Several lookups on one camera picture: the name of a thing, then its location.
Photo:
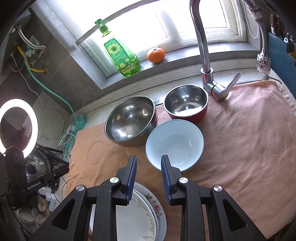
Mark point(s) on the orange tangerine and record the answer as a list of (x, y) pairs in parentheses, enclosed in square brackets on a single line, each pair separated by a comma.
[(156, 55)]

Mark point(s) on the large steel bowl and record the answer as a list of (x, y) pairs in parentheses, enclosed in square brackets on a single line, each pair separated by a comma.
[(130, 123)]

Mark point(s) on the white power adapter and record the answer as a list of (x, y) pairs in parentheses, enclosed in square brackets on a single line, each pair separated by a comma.
[(47, 193)]

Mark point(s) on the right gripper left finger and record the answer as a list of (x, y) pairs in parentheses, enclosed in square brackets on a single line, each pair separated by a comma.
[(113, 192)]

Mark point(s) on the glass pot lid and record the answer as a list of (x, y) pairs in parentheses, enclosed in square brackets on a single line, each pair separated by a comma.
[(36, 165)]

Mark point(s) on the black handled scissors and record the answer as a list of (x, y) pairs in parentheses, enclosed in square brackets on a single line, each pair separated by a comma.
[(289, 38)]

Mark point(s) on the light blue ceramic bowl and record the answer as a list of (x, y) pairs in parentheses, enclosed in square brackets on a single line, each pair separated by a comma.
[(181, 140)]

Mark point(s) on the green dish soap bottle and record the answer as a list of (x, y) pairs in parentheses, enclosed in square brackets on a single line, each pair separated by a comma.
[(126, 62)]

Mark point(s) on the white gloved left hand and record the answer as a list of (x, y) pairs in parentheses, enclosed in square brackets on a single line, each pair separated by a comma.
[(32, 218)]

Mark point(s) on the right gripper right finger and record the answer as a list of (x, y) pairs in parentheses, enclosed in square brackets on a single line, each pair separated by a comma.
[(181, 191)]

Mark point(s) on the white ring light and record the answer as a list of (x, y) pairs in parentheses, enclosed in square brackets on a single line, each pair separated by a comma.
[(22, 111)]

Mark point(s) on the blue knife block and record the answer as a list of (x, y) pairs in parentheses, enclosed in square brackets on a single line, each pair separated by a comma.
[(281, 62)]

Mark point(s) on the white window frame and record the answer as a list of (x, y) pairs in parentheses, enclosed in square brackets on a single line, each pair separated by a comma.
[(164, 24)]

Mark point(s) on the pink towel mat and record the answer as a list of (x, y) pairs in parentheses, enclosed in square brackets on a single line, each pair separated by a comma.
[(249, 150)]

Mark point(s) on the small pink flower plate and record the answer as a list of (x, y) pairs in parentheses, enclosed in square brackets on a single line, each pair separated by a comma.
[(156, 205)]

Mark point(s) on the white plate beige leaves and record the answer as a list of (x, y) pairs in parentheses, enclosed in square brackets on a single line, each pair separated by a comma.
[(129, 222)]

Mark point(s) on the black tripod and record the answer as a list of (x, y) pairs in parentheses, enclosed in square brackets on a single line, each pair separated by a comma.
[(50, 153)]

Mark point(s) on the large pink rose plate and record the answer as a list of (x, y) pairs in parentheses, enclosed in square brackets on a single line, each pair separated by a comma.
[(151, 223)]

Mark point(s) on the chrome kitchen faucet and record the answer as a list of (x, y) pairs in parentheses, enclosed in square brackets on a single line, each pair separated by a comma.
[(219, 92)]

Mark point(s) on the red steel bowl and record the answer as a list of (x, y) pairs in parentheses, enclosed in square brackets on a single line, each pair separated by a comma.
[(187, 102)]

